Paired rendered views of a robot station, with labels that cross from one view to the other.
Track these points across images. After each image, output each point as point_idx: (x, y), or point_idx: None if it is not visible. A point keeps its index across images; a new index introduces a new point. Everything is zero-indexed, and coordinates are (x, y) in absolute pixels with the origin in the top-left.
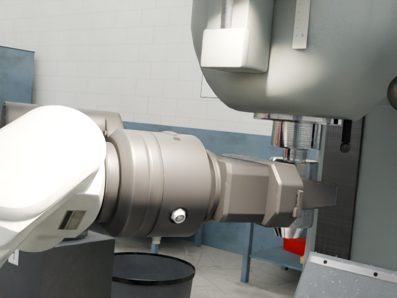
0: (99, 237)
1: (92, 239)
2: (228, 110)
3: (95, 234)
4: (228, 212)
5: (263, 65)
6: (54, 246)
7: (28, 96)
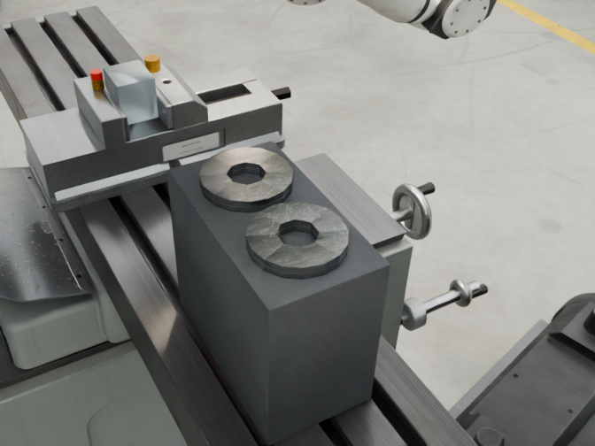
0: (189, 167)
1: (202, 164)
2: None
3: (189, 180)
4: None
5: None
6: (258, 144)
7: None
